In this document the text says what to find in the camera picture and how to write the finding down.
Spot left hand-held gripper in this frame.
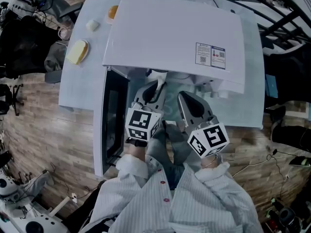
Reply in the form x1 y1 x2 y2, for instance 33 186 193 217
125 81 168 142

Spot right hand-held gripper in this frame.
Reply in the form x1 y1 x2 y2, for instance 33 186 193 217
177 91 230 159

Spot white cup dark rim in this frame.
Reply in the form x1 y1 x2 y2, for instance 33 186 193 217
146 68 170 93

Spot white microwave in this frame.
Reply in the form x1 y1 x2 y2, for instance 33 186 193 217
93 0 246 179

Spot person's left forearm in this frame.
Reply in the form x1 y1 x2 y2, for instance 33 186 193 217
125 139 148 159

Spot person's right forearm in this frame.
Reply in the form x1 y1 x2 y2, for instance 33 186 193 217
200 154 223 169

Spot person's blue jeans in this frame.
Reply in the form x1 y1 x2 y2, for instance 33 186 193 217
145 120 195 189

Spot black wristwatch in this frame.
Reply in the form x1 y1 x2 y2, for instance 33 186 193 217
126 138 149 147

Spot white table with cloth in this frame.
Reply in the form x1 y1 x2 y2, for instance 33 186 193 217
58 0 266 130

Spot small white plate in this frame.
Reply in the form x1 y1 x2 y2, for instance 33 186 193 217
69 39 90 64

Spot blue notebook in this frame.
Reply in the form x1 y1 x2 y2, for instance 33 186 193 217
264 73 279 99

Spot yellow bread slice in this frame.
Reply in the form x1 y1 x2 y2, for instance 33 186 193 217
66 39 88 66

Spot person's striped white shirt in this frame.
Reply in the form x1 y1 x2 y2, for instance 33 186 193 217
80 154 264 233

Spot small white bun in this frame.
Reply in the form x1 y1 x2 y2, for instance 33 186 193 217
85 19 101 33

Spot orange food piece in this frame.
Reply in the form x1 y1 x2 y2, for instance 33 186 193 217
106 4 120 25

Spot black bag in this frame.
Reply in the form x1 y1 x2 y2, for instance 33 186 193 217
270 124 311 153

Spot grey cloth bag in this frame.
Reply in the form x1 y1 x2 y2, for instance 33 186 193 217
43 41 68 84

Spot black office chair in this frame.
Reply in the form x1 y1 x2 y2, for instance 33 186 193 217
0 16 64 80
262 42 311 106

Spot empty clear glass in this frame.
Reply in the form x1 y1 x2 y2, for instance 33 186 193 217
57 26 71 40

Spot black device green light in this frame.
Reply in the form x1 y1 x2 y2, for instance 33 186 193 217
288 155 311 167

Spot grey office chair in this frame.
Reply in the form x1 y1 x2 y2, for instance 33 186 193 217
58 2 83 24

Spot black metal railing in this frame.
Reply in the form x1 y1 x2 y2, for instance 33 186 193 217
218 0 311 50

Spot black chair base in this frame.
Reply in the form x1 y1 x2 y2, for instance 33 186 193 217
0 83 25 116

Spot pale wooden table leg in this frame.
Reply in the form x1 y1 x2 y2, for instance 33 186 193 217
47 196 71 217

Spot white headset device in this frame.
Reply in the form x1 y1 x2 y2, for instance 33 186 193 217
14 212 66 233
0 171 22 203

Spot thin bracelet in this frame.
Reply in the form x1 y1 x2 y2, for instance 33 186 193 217
201 155 218 167

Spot black floor cable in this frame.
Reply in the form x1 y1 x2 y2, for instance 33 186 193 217
266 149 294 179

